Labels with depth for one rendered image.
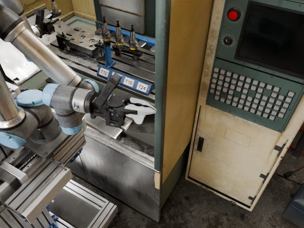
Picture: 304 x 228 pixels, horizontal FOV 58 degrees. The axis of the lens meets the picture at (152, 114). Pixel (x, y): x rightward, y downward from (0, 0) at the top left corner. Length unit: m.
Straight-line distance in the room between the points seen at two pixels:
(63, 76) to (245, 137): 1.19
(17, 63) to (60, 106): 1.93
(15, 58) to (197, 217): 2.12
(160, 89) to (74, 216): 1.35
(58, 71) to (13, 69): 1.76
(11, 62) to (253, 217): 2.46
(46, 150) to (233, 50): 0.98
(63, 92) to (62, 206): 1.47
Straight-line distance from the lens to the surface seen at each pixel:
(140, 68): 2.14
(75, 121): 0.96
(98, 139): 1.78
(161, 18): 0.97
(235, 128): 1.77
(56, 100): 0.90
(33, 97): 1.23
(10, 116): 1.12
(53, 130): 1.32
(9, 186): 1.35
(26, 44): 1.01
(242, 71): 1.44
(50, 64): 1.01
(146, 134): 1.82
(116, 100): 0.83
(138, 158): 1.66
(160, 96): 1.16
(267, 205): 2.58
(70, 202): 2.25
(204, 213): 2.40
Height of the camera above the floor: 2.15
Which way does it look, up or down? 45 degrees down
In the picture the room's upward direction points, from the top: straight up
